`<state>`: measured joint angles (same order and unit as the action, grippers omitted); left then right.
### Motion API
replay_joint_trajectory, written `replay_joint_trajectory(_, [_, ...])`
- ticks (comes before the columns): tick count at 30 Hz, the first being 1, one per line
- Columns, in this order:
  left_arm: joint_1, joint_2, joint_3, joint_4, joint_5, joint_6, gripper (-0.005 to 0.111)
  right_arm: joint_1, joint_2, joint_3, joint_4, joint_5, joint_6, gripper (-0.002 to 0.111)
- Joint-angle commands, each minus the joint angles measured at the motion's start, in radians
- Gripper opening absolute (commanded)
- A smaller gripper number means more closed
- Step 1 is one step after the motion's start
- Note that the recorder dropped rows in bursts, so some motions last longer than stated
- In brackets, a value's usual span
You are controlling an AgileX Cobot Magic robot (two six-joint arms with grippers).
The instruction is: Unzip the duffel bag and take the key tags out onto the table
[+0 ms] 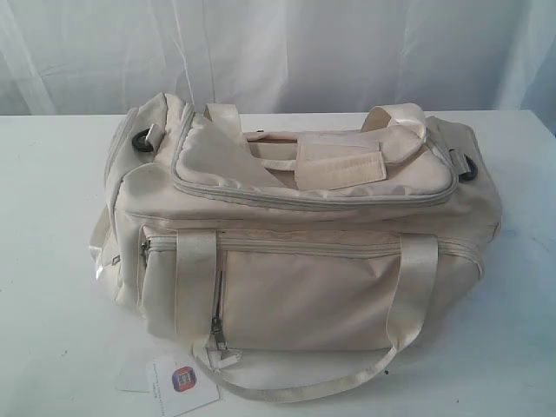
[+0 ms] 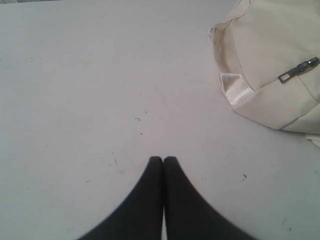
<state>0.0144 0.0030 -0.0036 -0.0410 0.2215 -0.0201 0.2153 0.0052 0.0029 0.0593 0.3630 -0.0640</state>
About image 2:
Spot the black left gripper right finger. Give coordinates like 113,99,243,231
162,156,254,240

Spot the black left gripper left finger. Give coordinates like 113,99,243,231
80,156,163,240

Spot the beige fabric duffel bag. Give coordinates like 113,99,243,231
209,0,320,145

